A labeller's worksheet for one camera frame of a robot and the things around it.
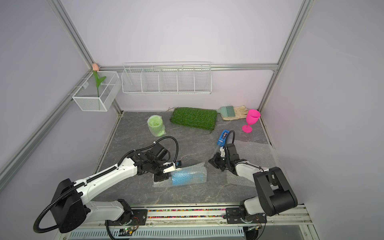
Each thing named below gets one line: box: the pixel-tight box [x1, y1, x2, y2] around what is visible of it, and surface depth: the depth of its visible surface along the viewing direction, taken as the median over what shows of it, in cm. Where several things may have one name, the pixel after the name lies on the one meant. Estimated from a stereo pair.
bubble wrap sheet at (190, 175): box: [152, 162, 208, 188], surface depth 80 cm
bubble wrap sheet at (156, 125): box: [147, 114, 166, 137], surface depth 96 cm
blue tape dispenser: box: [217, 129, 230, 147], surface depth 102 cm
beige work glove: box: [220, 105, 249, 121], surface depth 121 cm
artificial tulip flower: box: [92, 63, 107, 98], surface depth 92 cm
